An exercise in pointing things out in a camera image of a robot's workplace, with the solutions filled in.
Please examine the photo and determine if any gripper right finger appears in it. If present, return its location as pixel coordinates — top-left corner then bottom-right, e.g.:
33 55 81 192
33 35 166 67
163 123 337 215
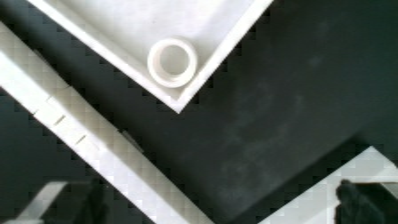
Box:
333 180 398 224

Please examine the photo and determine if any white square table top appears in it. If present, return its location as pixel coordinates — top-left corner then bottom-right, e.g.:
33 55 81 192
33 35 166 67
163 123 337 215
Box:
26 0 273 111

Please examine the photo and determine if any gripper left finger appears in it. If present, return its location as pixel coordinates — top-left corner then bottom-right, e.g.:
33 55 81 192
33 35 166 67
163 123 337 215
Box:
8 181 67 224

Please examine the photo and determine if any white U-shaped obstacle fence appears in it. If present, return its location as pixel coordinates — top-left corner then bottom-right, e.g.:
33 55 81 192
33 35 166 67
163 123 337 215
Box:
0 23 398 224

